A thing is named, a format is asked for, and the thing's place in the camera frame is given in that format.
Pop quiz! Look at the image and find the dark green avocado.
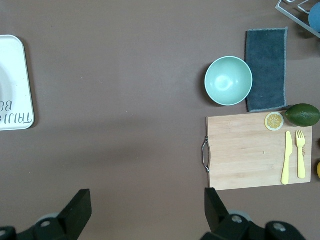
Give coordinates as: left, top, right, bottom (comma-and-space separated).
285, 103, 320, 128

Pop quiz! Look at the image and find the mint green bowl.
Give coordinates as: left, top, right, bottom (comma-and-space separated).
204, 55, 254, 107

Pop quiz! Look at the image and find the wooden cutting board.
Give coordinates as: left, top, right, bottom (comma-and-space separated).
201, 109, 314, 192

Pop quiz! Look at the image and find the dark blue round object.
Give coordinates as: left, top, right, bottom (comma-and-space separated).
308, 2, 320, 34

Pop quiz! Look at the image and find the yellow plastic fork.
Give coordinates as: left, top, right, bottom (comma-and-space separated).
295, 129, 307, 180

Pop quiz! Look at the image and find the cream tray with bear print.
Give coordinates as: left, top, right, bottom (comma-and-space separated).
0, 34, 36, 132

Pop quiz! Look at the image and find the yellow plastic knife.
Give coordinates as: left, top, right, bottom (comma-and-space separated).
281, 130, 294, 186

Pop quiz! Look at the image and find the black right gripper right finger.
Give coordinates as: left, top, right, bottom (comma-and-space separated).
202, 187, 253, 240

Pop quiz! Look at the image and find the dark grey cloth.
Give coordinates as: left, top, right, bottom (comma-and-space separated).
245, 26, 289, 113

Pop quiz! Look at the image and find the lemon slice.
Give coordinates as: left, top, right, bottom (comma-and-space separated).
264, 111, 285, 132

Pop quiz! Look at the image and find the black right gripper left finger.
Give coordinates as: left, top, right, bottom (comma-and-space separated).
33, 189, 92, 240

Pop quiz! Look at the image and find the white wire rack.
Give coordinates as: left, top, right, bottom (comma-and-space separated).
275, 0, 320, 39

